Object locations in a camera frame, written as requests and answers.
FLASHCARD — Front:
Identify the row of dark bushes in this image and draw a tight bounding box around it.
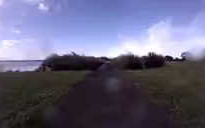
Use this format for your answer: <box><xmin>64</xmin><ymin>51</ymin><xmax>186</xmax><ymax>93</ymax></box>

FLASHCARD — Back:
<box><xmin>36</xmin><ymin>48</ymin><xmax>205</xmax><ymax>72</ymax></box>

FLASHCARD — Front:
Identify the dark asphalt path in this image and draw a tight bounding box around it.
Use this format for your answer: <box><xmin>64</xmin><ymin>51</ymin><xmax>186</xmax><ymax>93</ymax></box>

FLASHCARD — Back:
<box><xmin>39</xmin><ymin>63</ymin><xmax>178</xmax><ymax>128</ymax></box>

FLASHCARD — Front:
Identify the grass verge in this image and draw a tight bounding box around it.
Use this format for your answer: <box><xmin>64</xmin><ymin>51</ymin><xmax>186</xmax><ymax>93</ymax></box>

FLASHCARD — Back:
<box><xmin>123</xmin><ymin>60</ymin><xmax>205</xmax><ymax>128</ymax></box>
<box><xmin>0</xmin><ymin>69</ymin><xmax>91</xmax><ymax>128</ymax></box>

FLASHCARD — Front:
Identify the pale water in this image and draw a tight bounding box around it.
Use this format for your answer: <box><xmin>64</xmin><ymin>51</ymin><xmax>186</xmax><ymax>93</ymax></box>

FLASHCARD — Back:
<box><xmin>0</xmin><ymin>60</ymin><xmax>44</xmax><ymax>75</ymax></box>

